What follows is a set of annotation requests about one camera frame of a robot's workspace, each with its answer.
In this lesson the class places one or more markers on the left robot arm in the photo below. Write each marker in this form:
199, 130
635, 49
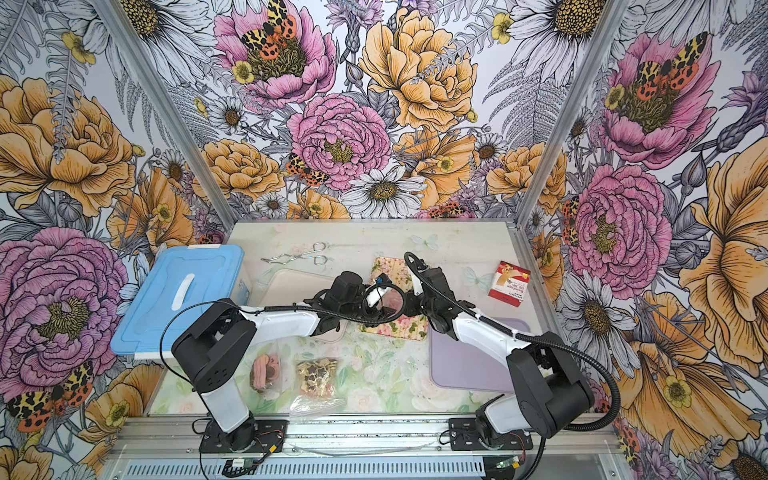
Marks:
211, 349

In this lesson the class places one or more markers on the lavender plastic tray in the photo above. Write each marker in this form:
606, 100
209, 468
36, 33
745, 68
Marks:
459, 365

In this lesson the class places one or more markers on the red white small box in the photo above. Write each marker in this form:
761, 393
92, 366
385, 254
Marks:
509, 284

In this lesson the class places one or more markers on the yellow floral tray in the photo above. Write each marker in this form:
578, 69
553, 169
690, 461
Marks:
413, 328

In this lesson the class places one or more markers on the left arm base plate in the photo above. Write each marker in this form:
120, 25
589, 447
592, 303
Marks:
254, 436

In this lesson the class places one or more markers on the bag of mixed snacks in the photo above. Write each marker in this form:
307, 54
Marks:
317, 390

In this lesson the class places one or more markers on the beige plastic tray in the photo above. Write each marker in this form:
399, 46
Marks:
285, 288

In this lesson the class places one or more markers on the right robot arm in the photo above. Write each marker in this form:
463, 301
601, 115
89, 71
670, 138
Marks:
549, 390

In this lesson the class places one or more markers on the ziploc bag pink cookies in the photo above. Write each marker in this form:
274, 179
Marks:
391, 300

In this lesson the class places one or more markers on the aluminium front rail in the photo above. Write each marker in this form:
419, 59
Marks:
180, 436

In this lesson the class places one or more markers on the bag of pink wafers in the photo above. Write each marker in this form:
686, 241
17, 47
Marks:
266, 373

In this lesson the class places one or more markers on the blue lidded storage box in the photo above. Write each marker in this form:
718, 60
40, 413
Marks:
178, 289

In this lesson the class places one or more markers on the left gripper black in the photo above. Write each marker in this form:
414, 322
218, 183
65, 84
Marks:
373, 312

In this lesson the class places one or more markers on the metal scissors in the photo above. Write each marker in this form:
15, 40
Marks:
316, 254

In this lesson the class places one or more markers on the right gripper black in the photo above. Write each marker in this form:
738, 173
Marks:
410, 305

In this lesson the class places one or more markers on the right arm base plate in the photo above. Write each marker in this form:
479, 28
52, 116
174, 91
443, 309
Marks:
469, 434

